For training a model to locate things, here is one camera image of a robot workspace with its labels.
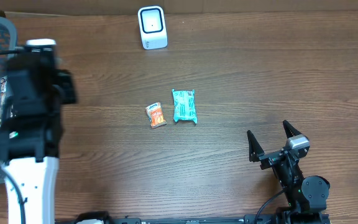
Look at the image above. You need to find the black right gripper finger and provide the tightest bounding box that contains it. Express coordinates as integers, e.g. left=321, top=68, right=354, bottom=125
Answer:
left=283, top=120, right=301, bottom=138
left=247, top=130, right=265, bottom=162

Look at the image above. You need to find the teal wet wipes pack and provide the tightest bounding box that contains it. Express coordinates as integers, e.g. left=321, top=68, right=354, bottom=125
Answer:
left=172, top=89, right=198, bottom=124

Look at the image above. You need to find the orange tissue pack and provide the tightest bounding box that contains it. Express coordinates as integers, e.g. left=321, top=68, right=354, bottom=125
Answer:
left=145, top=102, right=167, bottom=129

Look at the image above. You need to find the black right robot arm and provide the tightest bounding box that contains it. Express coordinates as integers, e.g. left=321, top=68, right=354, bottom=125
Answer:
left=244, top=120, right=331, bottom=224

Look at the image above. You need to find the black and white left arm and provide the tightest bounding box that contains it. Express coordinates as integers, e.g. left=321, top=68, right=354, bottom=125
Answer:
left=0, top=44, right=77, bottom=223

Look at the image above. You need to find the white barcode scanner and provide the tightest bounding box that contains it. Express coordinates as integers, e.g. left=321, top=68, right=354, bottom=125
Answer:
left=137, top=6, right=168, bottom=50

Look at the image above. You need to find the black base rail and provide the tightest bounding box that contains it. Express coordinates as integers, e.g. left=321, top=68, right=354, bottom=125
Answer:
left=110, top=214, right=279, bottom=224

